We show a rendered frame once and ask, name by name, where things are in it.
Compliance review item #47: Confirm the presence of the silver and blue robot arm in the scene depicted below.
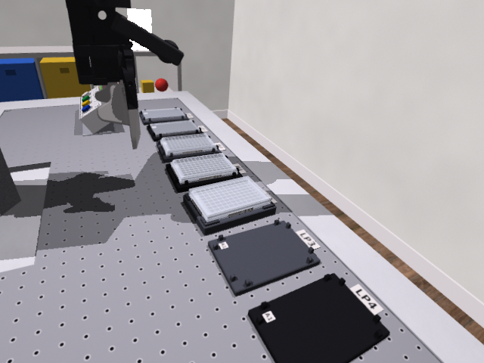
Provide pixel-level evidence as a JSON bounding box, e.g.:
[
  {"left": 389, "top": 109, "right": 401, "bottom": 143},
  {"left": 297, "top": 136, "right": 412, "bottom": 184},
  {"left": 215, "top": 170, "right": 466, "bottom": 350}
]
[{"left": 111, "top": 12, "right": 184, "bottom": 66}]

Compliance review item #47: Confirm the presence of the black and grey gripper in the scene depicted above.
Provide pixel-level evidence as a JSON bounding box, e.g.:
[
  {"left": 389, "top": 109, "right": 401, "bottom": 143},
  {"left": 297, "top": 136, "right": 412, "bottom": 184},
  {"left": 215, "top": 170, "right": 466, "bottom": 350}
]
[{"left": 65, "top": 0, "right": 141, "bottom": 150}]

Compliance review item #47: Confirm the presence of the grey operator panel with coloured keys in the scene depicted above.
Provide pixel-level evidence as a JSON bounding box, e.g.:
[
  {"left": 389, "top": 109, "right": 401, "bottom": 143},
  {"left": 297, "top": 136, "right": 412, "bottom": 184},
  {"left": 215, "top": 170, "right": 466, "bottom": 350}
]
[{"left": 79, "top": 86, "right": 116, "bottom": 136}]

